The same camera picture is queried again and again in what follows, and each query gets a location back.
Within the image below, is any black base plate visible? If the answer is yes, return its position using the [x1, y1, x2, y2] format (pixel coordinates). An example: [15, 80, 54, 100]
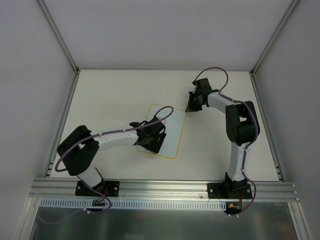
[75, 180, 120, 197]
[207, 181, 253, 200]

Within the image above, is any aluminium mounting rail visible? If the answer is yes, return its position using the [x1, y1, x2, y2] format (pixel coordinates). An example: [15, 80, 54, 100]
[29, 177, 300, 203]

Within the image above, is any aluminium frame post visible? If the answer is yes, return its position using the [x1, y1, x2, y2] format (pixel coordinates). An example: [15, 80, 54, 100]
[35, 0, 79, 74]
[250, 0, 301, 76]

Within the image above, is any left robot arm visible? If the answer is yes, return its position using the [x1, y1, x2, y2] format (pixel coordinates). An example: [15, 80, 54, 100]
[55, 116, 167, 197]

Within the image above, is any aluminium floor rail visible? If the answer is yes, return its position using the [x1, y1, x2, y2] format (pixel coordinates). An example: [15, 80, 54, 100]
[249, 72, 286, 182]
[42, 70, 81, 178]

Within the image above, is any right aluminium frame post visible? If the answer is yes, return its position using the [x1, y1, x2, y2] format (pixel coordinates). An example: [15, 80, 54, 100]
[250, 0, 301, 76]

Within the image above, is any left aluminium frame post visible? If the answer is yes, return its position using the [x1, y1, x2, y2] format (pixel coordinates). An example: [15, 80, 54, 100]
[35, 0, 79, 74]

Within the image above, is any white slotted cable duct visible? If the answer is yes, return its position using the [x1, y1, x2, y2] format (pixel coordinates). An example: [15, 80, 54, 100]
[39, 197, 227, 212]

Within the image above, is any right aluminium floor rail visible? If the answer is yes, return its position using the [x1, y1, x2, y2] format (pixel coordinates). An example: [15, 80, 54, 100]
[249, 72, 286, 182]

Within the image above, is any yellow-framed small whiteboard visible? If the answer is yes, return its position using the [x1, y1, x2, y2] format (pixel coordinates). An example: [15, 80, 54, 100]
[136, 104, 186, 160]

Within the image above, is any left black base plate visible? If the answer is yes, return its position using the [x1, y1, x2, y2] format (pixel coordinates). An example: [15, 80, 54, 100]
[75, 180, 120, 197]

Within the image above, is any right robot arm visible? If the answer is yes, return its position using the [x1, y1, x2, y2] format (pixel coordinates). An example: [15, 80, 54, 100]
[185, 78, 260, 199]

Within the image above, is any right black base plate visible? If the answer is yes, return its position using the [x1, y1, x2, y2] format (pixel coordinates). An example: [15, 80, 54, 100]
[207, 181, 253, 200]

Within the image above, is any left aluminium floor rail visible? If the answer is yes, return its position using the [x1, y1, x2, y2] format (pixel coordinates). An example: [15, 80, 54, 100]
[42, 70, 81, 178]

